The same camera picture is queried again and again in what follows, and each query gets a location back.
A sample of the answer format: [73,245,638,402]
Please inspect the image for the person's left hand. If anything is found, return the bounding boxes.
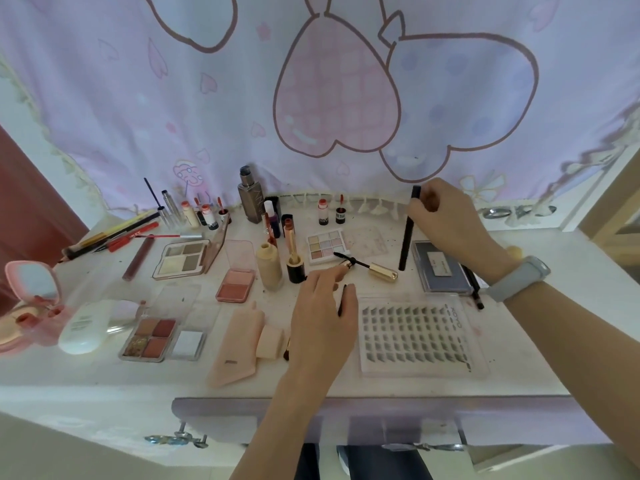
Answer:
[287,264,360,376]

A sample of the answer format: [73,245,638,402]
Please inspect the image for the person's right hand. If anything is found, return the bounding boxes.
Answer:
[407,177,522,286]

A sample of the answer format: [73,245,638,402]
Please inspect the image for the long black eyeliner pencil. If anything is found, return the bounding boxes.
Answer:
[398,185,422,272]

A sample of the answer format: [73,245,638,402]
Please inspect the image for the person's right forearm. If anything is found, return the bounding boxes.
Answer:
[502,280,640,469]

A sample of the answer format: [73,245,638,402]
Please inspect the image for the person's left forearm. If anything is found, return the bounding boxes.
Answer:
[230,365,347,480]

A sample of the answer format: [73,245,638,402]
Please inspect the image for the grey blue makeup case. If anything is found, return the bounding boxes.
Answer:
[410,240,476,295]

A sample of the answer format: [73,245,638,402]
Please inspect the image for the pastel eyeshadow palette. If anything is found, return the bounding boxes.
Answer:
[306,225,390,266]

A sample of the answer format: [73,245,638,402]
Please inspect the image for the clear false eyelash tray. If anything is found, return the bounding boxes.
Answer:
[356,293,490,380]

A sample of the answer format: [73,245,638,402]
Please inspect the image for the gold lipstick with black base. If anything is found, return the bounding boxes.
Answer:
[283,218,307,285]

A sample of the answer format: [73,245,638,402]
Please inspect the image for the short black pen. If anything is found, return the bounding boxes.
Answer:
[462,265,485,311]

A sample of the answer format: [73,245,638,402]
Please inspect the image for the cream foundation bottle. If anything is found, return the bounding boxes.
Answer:
[256,243,284,292]

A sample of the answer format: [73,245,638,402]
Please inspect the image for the peach makeup sponge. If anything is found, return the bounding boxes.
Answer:
[255,324,286,361]

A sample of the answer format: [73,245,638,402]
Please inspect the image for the light blue wrist band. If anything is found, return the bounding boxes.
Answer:
[485,256,552,303]

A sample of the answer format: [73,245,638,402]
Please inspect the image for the dark red lip gloss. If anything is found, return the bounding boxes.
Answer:
[262,200,279,248]

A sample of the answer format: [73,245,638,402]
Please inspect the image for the pink blush compact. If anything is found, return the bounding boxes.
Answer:
[215,239,257,304]

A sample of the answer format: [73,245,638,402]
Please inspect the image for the lilac drawer front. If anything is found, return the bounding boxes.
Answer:
[172,397,612,446]

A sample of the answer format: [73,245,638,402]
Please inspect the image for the peach squeeze tube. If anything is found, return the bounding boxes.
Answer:
[207,302,266,388]

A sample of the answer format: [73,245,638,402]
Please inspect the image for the grey pump bottle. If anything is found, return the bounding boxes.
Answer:
[237,166,266,225]

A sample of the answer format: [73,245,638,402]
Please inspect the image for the dark trousers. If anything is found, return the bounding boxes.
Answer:
[294,443,437,480]

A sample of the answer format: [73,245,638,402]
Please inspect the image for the neutral eyeshadow palette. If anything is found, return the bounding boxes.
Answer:
[152,222,231,282]

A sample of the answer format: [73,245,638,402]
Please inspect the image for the cream tube red cap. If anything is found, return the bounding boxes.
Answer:
[180,200,201,230]

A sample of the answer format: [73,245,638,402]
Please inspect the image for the wooden furniture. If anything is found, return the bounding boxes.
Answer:
[577,159,640,268]

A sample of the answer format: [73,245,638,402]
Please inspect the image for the red and white eyeshadow palette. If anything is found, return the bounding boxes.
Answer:
[118,284,221,363]

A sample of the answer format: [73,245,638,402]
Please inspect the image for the silver mascara tube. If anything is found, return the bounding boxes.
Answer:
[160,189,187,228]

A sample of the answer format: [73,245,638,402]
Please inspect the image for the dark red lip liner tube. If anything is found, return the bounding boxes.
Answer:
[122,235,157,282]

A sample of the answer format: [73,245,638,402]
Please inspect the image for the red pencil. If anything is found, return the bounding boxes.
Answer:
[107,222,160,253]

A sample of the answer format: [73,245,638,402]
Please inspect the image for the yellow pencil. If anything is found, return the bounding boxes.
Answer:
[75,210,152,248]

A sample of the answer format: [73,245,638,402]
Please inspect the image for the white oval bottle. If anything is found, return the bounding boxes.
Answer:
[57,299,142,356]

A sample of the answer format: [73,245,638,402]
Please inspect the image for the pink lilac heart print curtain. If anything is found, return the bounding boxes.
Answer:
[0,0,640,226]

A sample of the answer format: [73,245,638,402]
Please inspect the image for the pink mirror compact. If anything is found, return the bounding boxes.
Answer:
[0,260,66,353]

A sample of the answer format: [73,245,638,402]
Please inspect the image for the reddish brown door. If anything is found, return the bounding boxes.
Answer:
[0,125,90,316]

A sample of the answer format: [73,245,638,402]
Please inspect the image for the gold handled mascara wand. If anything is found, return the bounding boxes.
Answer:
[333,252,400,283]

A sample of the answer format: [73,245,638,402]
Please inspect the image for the silver metal handle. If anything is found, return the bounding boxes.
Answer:
[477,204,557,221]

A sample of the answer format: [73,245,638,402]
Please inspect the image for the silver blue drawer handle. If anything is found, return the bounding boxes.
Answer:
[144,422,210,450]

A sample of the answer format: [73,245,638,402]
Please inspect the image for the black mascara wand silver handle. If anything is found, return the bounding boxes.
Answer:
[143,177,172,228]

